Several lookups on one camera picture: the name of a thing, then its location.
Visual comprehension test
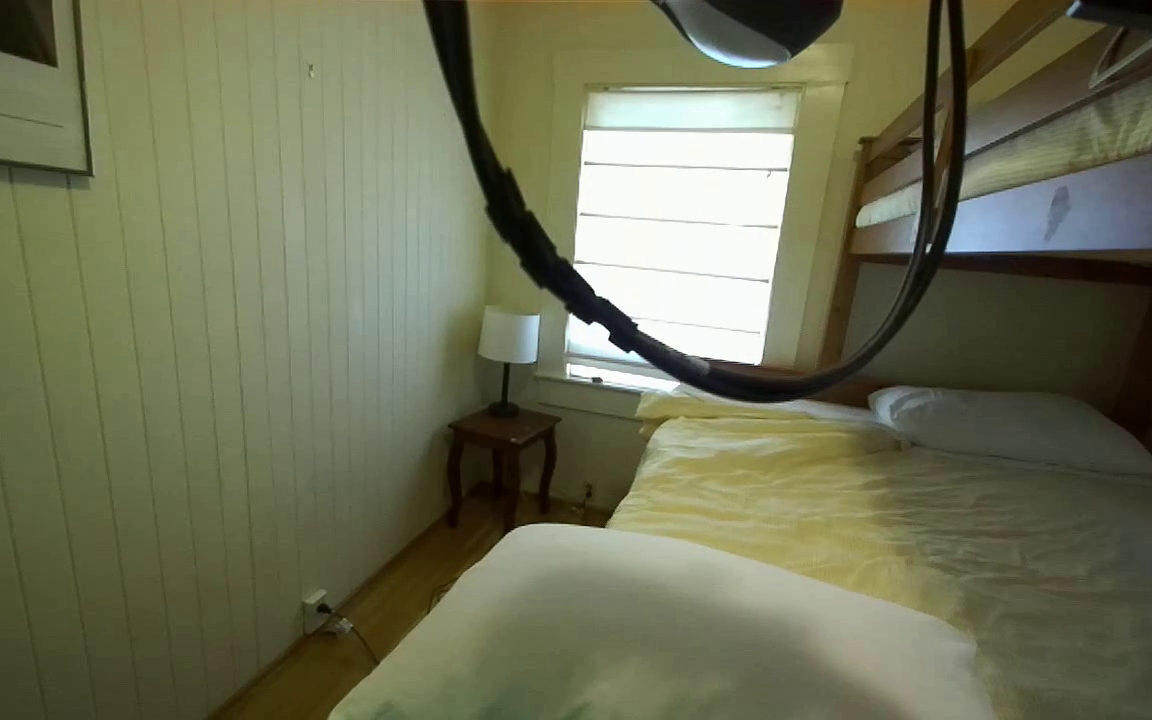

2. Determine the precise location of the small white pillow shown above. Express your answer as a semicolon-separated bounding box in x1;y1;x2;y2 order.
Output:
862;386;1152;479

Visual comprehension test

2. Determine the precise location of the yellow blanket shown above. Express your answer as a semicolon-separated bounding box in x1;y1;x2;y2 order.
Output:
604;390;1152;720

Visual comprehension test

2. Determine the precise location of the white wall outlet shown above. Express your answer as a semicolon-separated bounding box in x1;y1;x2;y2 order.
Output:
296;584;339;631

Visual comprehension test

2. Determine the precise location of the large white pillow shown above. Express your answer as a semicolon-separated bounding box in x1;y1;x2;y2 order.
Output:
328;519;994;720

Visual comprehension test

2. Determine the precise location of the thin black power cable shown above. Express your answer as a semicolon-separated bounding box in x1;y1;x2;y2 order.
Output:
316;610;387;670

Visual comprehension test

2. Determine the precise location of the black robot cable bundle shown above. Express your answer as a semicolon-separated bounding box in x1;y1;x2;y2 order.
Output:
421;0;974;410

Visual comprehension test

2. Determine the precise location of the white table lamp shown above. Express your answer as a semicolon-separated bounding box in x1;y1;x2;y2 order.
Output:
475;306;547;421

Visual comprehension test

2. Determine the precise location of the wooden bunk bed frame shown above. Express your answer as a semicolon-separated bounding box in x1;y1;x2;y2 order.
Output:
811;0;1152;444

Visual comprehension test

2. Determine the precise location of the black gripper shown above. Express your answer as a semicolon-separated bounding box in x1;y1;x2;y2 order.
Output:
1067;0;1152;37

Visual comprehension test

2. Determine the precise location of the white framed picture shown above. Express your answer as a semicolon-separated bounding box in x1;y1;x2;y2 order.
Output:
0;0;96;181

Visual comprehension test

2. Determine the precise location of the white window blind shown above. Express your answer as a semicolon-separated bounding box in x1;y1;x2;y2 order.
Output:
567;85;805;371

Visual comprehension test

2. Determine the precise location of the dark wooden nightstand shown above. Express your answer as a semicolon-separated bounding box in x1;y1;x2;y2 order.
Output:
442;406;564;534

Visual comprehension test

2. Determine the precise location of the white wire coat hanger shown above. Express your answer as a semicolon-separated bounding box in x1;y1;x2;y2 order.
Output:
1089;25;1152;90

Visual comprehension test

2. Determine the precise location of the bunk mattress with white sheet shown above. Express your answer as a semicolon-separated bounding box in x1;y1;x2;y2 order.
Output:
853;49;1152;234

